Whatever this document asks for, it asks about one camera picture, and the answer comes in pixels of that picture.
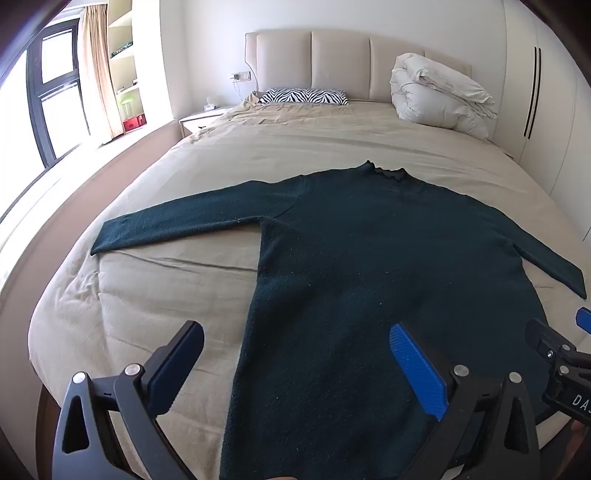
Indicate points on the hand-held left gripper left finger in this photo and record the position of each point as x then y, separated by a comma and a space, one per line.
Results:
178, 364

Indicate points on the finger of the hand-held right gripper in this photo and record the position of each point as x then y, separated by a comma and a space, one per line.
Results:
551, 344
585, 319

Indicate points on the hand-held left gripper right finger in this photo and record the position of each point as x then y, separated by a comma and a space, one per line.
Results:
418, 369

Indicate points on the dark teal knit sweater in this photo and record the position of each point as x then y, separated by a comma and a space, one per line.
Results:
346, 277

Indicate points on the bed with beige sheet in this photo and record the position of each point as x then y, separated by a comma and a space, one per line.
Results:
184, 161

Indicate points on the white wardrobe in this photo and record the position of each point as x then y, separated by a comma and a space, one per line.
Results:
549, 92

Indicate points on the white nightstand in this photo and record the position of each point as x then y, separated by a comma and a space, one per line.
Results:
198, 121

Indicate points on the red box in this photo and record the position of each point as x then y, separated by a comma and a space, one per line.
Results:
135, 123

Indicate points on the white tissue box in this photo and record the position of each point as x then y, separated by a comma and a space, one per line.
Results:
209, 106

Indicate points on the green container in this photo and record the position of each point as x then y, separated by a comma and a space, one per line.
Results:
129, 104

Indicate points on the white folded duvet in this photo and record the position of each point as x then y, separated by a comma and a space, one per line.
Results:
434, 97

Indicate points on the zebra print pillow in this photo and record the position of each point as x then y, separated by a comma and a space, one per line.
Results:
302, 96

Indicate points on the black framed window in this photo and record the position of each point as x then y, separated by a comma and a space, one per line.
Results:
55, 92

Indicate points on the beige curtain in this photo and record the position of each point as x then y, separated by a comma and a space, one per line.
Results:
99, 69

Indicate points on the beige padded headboard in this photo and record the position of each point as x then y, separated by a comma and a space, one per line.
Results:
341, 60

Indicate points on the wall socket panel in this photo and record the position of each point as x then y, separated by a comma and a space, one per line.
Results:
241, 76

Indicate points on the white wall shelf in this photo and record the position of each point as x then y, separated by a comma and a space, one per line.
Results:
127, 50

